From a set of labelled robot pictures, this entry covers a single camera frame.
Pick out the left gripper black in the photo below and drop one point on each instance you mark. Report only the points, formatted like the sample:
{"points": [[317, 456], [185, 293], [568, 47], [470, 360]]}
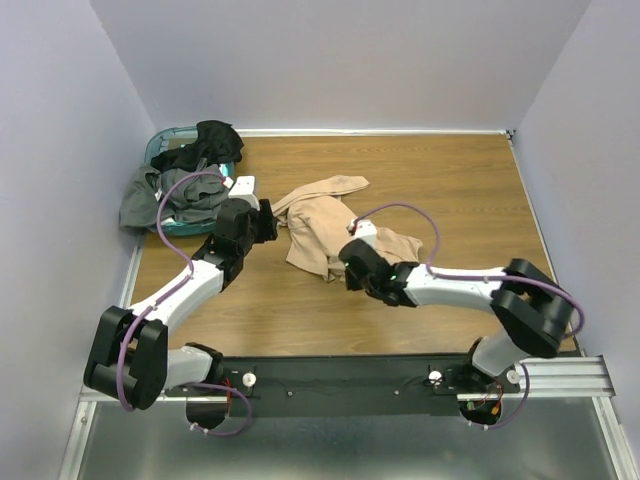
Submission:
{"points": [[267, 222]]}

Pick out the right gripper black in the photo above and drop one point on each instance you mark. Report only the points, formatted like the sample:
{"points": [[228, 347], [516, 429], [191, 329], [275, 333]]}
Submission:
{"points": [[351, 282]]}

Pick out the beige t shirt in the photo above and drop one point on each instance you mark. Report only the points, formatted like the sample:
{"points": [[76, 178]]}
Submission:
{"points": [[317, 221]]}

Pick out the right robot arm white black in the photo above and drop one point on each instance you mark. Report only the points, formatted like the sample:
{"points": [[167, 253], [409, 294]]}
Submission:
{"points": [[533, 311]]}

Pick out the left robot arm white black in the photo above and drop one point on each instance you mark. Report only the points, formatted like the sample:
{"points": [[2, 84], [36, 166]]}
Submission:
{"points": [[130, 359]]}

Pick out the grey t shirt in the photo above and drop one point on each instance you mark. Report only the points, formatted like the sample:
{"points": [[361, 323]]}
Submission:
{"points": [[195, 202]]}

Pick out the black t shirt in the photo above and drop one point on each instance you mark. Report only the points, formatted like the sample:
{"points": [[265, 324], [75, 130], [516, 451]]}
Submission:
{"points": [[217, 143]]}

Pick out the teal plastic basket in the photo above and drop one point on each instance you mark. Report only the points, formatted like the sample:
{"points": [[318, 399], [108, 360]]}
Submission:
{"points": [[176, 138]]}

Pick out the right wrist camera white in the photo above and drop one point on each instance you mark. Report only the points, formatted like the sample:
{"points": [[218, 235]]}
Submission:
{"points": [[364, 230]]}

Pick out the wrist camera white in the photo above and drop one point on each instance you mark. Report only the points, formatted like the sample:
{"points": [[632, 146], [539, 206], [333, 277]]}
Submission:
{"points": [[244, 188], [364, 230]]}

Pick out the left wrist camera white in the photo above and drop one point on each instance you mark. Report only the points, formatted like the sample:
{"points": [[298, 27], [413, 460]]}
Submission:
{"points": [[244, 188]]}

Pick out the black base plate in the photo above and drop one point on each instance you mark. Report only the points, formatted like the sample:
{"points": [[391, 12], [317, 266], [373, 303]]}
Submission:
{"points": [[360, 385]]}

